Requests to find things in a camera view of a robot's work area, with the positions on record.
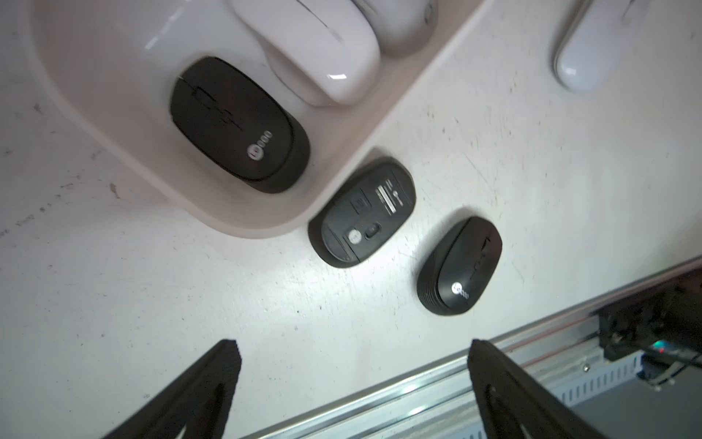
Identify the white mouse with buttons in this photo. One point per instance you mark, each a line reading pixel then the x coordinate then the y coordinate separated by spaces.
pixel 324 51

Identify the black mouse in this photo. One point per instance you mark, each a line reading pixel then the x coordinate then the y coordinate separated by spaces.
pixel 364 214
pixel 458 270
pixel 239 126

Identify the grey silver mouse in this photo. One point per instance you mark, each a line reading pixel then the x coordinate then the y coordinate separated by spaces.
pixel 401 27

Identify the white plastic storage box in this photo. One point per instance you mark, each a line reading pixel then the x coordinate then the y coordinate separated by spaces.
pixel 110 67

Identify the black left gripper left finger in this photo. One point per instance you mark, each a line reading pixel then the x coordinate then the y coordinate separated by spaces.
pixel 195 405

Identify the front aluminium rail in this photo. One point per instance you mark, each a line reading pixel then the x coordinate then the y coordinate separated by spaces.
pixel 562 350

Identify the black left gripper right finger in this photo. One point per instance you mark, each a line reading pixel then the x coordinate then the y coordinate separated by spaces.
pixel 514 405

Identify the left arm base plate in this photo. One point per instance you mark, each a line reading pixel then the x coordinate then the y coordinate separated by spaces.
pixel 668 311

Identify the black mouse front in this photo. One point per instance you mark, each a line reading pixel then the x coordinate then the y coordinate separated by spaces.
pixel 458 270

